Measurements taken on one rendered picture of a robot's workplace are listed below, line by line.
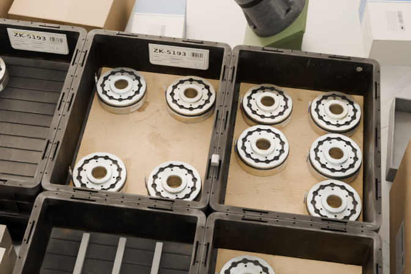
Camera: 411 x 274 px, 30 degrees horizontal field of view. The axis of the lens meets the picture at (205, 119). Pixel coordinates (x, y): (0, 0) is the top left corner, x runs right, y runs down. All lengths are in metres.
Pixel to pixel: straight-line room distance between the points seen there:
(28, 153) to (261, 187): 0.46
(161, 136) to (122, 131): 0.08
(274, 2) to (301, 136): 0.34
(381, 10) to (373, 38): 0.10
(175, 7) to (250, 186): 0.56
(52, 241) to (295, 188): 0.47
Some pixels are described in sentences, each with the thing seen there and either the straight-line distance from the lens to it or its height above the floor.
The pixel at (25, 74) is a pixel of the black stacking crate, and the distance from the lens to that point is 1.69.
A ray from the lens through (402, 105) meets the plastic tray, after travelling 1.80.
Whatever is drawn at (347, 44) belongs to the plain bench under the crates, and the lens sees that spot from 1.93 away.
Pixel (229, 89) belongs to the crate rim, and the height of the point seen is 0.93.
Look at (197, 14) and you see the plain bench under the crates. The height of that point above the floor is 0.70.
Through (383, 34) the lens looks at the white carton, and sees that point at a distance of 1.85.
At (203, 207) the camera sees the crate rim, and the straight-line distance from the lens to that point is 1.34.
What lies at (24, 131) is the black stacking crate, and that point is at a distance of 1.59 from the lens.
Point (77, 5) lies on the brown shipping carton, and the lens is 1.77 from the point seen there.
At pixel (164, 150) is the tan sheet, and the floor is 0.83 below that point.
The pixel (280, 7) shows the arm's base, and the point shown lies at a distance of 1.74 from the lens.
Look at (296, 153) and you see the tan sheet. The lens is 1.54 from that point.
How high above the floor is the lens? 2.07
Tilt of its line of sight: 52 degrees down
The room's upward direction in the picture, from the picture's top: 2 degrees clockwise
